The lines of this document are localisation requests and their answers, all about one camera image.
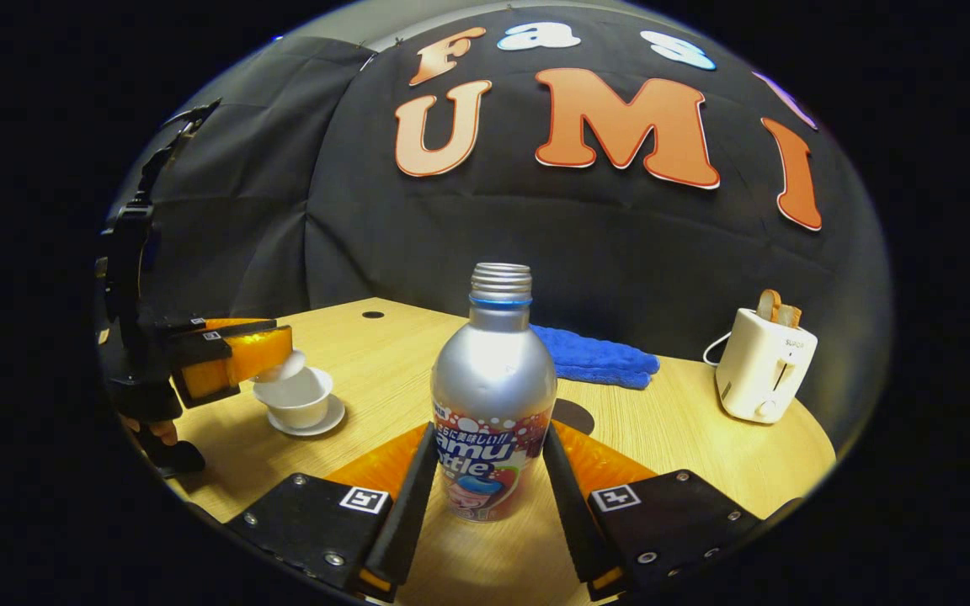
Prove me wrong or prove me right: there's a white toaster cable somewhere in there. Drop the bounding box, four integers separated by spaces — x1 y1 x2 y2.
701 330 735 369

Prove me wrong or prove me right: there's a dark round coaster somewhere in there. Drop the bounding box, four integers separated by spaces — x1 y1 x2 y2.
551 399 596 437

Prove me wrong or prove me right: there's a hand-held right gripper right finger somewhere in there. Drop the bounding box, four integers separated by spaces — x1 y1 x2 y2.
541 419 804 602

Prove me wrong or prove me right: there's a blue towel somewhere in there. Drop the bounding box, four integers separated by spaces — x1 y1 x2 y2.
529 324 661 391

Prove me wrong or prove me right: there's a toast slice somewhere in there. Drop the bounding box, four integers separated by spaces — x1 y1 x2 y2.
757 289 803 330

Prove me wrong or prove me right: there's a white teacup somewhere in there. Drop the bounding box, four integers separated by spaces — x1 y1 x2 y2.
252 366 335 430

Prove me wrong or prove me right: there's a black backdrop cloth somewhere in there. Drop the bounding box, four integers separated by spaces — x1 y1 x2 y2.
102 4 895 460

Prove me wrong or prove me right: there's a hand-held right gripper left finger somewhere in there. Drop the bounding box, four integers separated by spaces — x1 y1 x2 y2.
224 423 440 603

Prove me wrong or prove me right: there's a white toaster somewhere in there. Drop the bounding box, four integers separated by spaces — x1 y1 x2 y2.
714 307 819 424

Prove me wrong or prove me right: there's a white saucer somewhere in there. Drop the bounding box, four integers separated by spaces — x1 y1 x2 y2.
266 393 348 438

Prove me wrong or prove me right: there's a silver water bottle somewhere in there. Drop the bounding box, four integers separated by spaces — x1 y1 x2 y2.
430 263 559 524

